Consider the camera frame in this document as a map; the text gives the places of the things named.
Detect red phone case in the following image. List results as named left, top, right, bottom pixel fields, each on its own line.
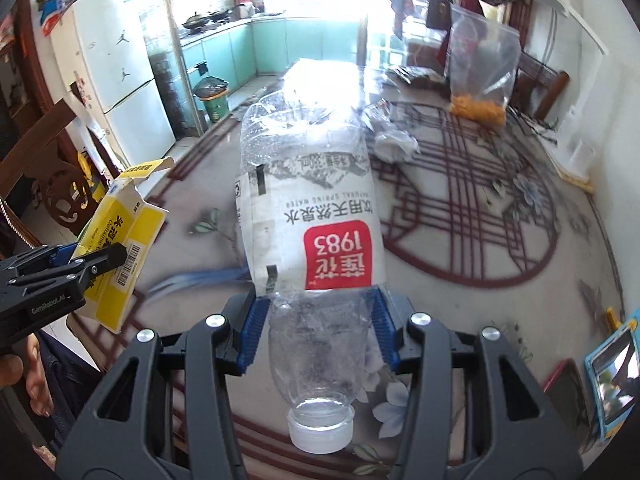
left=544, top=359, right=591, bottom=438

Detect teal kitchen cabinets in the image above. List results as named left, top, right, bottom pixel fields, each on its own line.
left=181, top=15, right=364, bottom=91

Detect clear bag of orange snacks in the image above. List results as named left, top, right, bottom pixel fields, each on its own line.
left=446, top=6, right=522, bottom=128

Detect crumpled white paper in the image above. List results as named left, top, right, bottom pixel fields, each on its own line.
left=373, top=129, right=420, bottom=164

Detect yellow medicine box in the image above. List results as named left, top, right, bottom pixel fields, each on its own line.
left=70, top=156, right=177, bottom=335

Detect white refrigerator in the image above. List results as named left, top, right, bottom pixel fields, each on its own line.
left=50, top=0, right=176, bottom=168

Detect clear plastic water bottle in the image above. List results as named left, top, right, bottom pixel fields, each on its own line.
left=236, top=90, right=386, bottom=455

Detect white cup on stand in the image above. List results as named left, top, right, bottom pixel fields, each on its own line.
left=546, top=133, right=596, bottom=195

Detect green kitchen trash bin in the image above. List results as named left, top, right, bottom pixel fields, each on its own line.
left=193, top=76, right=229, bottom=124

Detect person's left hand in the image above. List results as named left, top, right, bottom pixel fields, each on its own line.
left=0, top=334, right=54, bottom=417

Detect blue framed tablet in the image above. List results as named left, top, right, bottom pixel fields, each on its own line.
left=585, top=310, right=639, bottom=442

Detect dark wooden chair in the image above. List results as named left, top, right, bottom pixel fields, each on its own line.
left=1, top=100, right=98, bottom=248

